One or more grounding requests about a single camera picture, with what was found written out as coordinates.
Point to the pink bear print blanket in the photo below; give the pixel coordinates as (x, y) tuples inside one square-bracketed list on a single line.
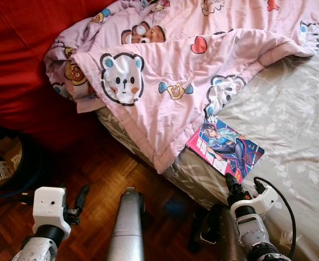
[(170, 65)]

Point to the brown cardboard scrap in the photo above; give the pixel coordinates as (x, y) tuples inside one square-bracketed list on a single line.
[(8, 148)]

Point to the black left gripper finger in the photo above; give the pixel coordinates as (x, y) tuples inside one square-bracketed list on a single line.
[(82, 198)]

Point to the red beanbag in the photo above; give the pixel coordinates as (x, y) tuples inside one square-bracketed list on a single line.
[(23, 65)]

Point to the white printed paper scrap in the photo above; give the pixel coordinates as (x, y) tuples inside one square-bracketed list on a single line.
[(1, 171)]

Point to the silver robot left leg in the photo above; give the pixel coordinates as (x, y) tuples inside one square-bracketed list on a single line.
[(126, 228)]

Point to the anime girl cover book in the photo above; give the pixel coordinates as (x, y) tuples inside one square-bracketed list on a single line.
[(227, 149)]

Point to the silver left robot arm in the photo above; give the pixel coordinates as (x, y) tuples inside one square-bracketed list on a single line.
[(39, 247)]

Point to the grey leaf print bed sheet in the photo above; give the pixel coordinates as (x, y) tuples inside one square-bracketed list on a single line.
[(289, 119)]

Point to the black round waste bin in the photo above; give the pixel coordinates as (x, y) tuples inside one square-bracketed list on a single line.
[(31, 163)]

